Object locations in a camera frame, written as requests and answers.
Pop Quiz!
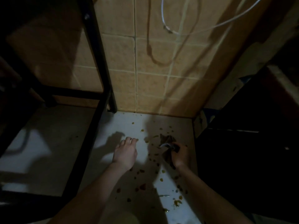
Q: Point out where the person's left hand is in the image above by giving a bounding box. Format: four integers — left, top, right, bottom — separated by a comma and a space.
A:
112, 137, 139, 172

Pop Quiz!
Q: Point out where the person's right hand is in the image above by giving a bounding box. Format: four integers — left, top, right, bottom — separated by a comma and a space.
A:
171, 142, 190, 170

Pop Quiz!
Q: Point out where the dark grey rag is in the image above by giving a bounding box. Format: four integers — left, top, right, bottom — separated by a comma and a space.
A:
159, 134, 181, 170

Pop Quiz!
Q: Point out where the person's right forearm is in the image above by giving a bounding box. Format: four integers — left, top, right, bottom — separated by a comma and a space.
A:
175, 164, 254, 224

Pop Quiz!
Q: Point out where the person's left forearm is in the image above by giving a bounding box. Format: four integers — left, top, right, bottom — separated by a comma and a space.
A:
48, 162, 130, 224

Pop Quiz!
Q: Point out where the white board with blue print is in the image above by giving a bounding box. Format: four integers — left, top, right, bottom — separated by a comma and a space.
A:
192, 107, 218, 138

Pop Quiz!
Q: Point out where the black metal stove stand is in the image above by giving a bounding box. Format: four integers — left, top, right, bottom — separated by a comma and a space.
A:
0, 0, 118, 217

